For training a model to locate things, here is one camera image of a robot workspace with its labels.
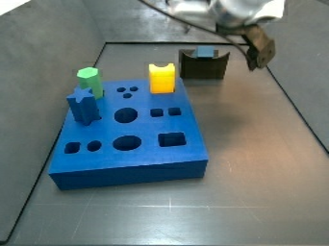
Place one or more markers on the dark blue star peg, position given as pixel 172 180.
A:
pixel 83 105

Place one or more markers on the black curved fixture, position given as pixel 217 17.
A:
pixel 202 68

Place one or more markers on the blue foam shape board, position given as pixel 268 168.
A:
pixel 143 141

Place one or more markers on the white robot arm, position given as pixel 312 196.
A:
pixel 228 13

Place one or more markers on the light blue rectangular block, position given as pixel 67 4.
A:
pixel 205 51

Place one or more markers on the yellow notched block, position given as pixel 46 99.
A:
pixel 162 77

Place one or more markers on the green hexagonal peg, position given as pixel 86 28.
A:
pixel 90 79

